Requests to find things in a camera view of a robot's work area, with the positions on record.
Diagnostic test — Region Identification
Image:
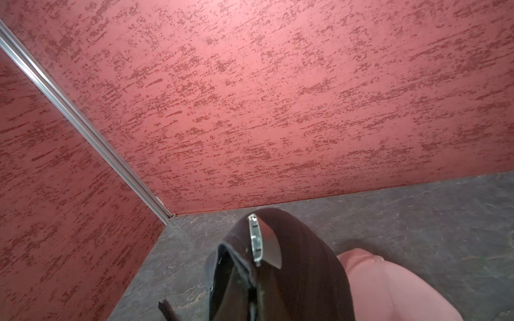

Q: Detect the grey baseball cap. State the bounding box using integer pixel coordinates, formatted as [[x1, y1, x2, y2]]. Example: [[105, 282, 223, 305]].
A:
[[158, 207, 356, 321]]

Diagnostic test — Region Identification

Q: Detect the left rear aluminium corner post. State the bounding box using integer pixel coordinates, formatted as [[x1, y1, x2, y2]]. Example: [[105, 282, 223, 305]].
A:
[[1, 22, 174, 224]]

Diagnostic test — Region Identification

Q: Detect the pink baseball cap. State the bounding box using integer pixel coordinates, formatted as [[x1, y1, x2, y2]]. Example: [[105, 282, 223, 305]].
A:
[[337, 248, 463, 321]]

